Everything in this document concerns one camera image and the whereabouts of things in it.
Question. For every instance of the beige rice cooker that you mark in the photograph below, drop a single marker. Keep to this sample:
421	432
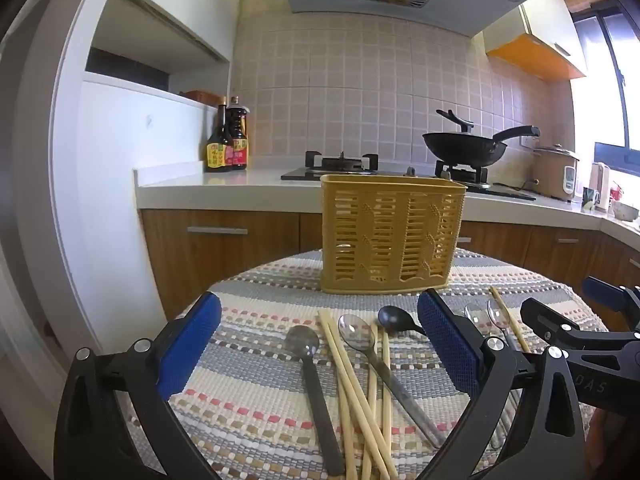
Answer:
555	172

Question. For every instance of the white wall outlet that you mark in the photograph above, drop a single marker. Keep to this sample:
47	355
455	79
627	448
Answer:
526	142

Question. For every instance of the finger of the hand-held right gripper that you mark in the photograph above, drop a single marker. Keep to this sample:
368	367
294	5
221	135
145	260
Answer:
555	327
602	292

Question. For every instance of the dark framed window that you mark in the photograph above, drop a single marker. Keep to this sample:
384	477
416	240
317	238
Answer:
615	85

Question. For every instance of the patterned mug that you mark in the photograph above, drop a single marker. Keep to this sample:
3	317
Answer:
590	197

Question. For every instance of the black wok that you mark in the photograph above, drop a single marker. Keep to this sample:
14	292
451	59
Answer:
462	149

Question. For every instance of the striped woven table mat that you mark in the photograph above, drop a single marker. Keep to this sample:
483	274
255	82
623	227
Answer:
250	385

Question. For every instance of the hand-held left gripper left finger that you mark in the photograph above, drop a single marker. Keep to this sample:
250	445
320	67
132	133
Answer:
192	342

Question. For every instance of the small black spoon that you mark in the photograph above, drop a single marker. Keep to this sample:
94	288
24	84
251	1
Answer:
392	319

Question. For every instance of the brown wooden box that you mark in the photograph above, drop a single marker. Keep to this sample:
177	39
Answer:
200	96

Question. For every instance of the black gas stove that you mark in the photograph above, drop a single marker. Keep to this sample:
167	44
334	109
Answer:
300	174

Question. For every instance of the white kitchen counter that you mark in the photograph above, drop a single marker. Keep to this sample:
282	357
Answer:
210	185

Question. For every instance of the yellow plastic utensil basket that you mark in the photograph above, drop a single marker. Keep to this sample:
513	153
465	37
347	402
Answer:
390	230

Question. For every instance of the orange bottomed wall cabinet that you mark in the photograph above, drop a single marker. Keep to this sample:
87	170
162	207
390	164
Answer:
535	55

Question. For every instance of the ceramic bowl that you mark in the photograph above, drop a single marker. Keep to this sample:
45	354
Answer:
625	210

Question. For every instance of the person's right hand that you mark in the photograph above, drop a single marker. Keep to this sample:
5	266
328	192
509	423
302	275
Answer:
600	440

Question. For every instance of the white electric kettle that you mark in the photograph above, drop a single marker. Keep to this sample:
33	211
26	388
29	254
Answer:
600	185

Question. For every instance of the slim soy sauce bottle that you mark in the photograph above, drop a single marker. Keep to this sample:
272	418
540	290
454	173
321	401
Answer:
218	152

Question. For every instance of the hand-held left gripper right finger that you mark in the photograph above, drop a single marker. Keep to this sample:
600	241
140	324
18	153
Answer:
447	345

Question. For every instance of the small steel spoon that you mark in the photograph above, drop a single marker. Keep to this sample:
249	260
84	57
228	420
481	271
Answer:
472	312
496	311

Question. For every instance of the wide soy sauce bottle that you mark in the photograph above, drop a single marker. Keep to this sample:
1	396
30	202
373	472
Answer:
239	145

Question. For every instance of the large steel spoon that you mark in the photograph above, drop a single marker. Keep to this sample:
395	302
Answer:
356	332

